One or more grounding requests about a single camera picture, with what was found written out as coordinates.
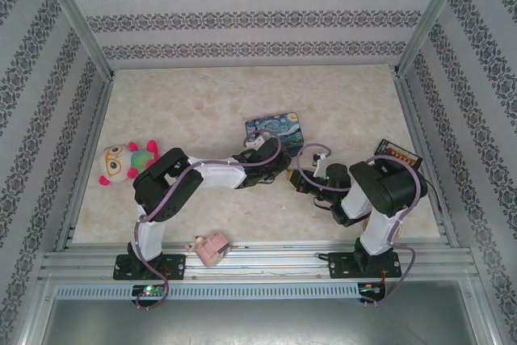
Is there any black box with orange print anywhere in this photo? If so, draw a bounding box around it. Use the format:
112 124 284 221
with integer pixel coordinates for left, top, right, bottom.
375 139 424 172

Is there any pink toy figure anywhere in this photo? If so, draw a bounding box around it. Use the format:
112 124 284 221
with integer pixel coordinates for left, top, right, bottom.
184 230 232 268

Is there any small circuit board with LED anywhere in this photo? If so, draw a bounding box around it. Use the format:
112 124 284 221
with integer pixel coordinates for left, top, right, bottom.
358 282 387 301
132 283 167 302

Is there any plush toy with pink limbs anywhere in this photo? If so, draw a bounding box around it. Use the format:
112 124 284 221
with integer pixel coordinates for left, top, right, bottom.
98 139 161 188

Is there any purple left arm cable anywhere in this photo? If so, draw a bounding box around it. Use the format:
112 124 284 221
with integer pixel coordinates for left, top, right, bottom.
135 129 282 310

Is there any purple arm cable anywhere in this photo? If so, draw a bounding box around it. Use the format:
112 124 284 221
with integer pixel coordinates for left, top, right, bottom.
296 142 419 308
135 129 282 310

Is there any wide aluminium base rail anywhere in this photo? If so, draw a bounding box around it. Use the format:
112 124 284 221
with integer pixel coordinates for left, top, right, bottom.
38 239 481 284

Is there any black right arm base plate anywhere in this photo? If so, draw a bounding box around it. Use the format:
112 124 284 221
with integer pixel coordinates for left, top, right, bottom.
326 251 403 280

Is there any aluminium side rail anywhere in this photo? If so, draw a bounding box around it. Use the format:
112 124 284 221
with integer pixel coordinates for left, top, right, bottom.
393 72 461 247
54 74 118 251

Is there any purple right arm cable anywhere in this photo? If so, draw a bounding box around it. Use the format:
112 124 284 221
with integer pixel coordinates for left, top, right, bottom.
296 142 419 308

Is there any grey slotted cable duct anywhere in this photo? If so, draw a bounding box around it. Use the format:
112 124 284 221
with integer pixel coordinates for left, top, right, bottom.
54 283 360 301

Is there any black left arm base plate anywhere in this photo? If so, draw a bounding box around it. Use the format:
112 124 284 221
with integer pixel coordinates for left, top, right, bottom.
112 254 187 281

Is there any aluminium frame post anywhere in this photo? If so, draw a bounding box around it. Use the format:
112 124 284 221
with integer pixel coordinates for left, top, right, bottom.
395 0 473 79
32 0 116 79

